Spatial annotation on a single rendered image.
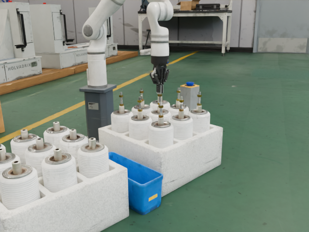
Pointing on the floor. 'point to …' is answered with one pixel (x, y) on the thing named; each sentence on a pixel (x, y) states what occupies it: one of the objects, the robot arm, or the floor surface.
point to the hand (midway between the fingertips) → (159, 89)
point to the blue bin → (140, 184)
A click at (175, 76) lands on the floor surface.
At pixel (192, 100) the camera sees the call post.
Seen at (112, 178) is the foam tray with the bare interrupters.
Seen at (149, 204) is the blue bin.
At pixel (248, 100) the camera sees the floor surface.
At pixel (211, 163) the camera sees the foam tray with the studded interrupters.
